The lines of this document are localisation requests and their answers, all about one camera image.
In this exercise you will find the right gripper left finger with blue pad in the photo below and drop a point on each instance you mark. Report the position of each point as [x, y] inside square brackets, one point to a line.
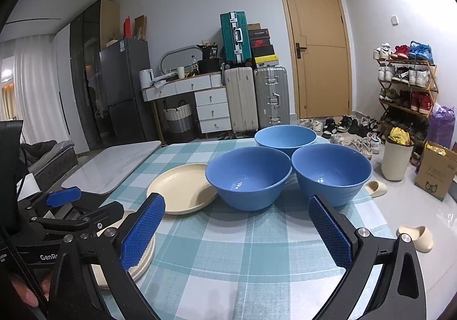
[74, 290]

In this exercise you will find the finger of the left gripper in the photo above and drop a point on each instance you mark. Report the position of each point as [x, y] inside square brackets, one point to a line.
[64, 196]
[103, 217]

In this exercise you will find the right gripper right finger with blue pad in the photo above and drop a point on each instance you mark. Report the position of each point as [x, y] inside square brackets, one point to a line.
[399, 291]

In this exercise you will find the blue bowl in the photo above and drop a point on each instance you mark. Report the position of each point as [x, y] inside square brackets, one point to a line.
[333, 171]
[286, 138]
[249, 178]

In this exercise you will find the person's left hand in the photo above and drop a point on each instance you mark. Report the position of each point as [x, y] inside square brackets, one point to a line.
[26, 294]

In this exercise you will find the white marble side table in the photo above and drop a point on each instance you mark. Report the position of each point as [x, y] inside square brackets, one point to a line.
[107, 170]

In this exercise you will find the cream slipper far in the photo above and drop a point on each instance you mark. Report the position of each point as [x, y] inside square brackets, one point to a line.
[375, 188]

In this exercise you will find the cream slipper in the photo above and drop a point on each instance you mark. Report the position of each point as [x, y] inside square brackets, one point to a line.
[421, 237]
[375, 188]

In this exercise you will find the cream slipper near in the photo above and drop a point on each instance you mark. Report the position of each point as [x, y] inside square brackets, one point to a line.
[421, 237]

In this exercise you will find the white curtain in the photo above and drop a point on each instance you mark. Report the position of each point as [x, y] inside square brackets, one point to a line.
[34, 75]

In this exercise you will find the beige trash bin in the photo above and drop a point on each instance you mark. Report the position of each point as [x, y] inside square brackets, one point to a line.
[397, 151]

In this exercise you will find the dark grey refrigerator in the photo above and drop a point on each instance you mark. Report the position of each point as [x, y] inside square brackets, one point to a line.
[132, 117]

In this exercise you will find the teal checked tablecloth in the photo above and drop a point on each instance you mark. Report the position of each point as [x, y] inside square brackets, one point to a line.
[220, 263]

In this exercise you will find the cardboard box with cat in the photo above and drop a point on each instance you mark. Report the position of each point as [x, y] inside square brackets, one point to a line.
[436, 171]

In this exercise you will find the laundry basket under desk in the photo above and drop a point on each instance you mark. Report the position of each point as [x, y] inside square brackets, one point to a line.
[180, 122]

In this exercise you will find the white kettle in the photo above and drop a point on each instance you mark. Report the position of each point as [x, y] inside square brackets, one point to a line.
[146, 78]

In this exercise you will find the purple plastic bag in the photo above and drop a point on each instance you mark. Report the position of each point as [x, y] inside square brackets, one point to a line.
[442, 125]

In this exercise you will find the silver suitcase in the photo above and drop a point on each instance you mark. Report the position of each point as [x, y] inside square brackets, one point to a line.
[272, 96]

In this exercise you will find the dark glass cabinet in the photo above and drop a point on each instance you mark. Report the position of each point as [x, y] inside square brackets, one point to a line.
[90, 32]

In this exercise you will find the white drawer desk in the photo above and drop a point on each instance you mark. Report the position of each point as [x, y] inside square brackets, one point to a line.
[207, 97]

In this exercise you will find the wooden shoe rack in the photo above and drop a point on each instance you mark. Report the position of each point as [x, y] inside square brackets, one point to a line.
[408, 89]

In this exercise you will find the oval mirror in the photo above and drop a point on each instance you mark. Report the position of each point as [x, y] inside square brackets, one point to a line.
[182, 57]

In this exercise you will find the beige suitcase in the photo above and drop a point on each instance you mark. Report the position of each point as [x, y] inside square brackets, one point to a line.
[241, 96]

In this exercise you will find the stack of shoe boxes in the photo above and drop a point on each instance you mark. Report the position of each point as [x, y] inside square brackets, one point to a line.
[262, 49]

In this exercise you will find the wooden door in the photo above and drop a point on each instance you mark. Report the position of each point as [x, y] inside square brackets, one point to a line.
[320, 57]

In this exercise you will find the teal suitcase on top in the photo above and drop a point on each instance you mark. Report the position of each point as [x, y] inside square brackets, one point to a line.
[235, 38]

